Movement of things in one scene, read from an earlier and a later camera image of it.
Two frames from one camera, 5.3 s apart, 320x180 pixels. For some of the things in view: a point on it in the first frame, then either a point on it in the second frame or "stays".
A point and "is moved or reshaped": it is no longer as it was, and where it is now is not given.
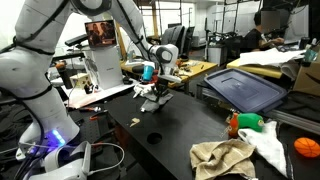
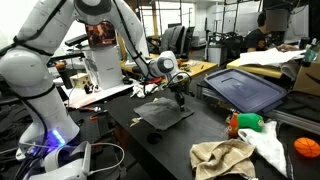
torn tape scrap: x=135 y=120 stays
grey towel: x=152 y=103 is moved or reshaped
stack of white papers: x=270 y=56 stays
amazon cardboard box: x=308 y=79 stays
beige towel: x=222 y=158 stays
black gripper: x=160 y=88 -> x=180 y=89
